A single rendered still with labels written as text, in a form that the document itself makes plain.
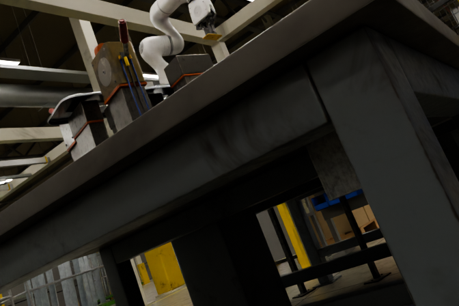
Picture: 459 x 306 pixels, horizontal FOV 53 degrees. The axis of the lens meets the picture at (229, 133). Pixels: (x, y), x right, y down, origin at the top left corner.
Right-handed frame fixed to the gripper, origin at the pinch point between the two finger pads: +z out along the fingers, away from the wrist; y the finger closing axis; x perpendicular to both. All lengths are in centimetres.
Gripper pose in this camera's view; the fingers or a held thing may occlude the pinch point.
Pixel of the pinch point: (210, 31)
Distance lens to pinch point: 191.4
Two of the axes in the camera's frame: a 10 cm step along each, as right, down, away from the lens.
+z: 3.5, 9.1, -2.1
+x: 6.7, -0.9, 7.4
